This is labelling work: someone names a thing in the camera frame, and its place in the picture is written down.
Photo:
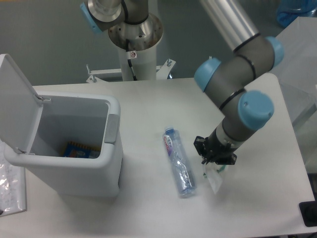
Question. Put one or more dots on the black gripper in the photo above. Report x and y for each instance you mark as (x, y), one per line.
(213, 150)

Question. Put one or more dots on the clear plastic bag wrapper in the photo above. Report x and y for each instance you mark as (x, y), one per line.
(215, 175)

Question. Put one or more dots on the clear plastic water bottle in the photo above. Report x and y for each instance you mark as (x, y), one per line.
(180, 165)

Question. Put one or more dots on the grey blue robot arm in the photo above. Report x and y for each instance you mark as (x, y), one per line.
(136, 32)

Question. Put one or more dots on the white trash can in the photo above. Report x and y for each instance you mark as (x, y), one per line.
(37, 125)

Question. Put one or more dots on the black device at edge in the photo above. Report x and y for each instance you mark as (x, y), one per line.
(309, 213)

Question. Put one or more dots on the blue orange snack packet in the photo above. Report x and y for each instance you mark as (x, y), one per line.
(77, 150)

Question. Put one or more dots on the blue water jug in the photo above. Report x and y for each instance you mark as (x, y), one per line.
(289, 10)

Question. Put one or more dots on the clear plastic sheet sleeve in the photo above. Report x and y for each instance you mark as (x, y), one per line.
(12, 187)

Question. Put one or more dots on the white bracket with bolts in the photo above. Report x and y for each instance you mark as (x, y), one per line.
(111, 75)

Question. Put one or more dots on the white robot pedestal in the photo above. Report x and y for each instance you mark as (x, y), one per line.
(138, 65)

